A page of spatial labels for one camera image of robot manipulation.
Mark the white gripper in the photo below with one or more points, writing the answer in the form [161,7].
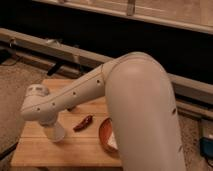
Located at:
[50,123]

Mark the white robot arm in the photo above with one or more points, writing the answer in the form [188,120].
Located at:
[141,103]

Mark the dried red chili pepper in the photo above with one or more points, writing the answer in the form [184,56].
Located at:
[84,123]

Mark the wooden table board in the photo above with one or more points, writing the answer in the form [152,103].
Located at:
[77,149]

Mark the red-brown round plate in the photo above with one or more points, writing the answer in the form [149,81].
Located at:
[105,131]

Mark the small white bottle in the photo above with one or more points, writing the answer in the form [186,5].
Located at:
[112,141]

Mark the blue object at right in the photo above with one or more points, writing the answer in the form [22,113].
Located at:
[206,147]

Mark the black clamp handle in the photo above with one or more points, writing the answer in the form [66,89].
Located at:
[54,69]

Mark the metal rail frame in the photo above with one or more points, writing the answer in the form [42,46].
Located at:
[183,86]

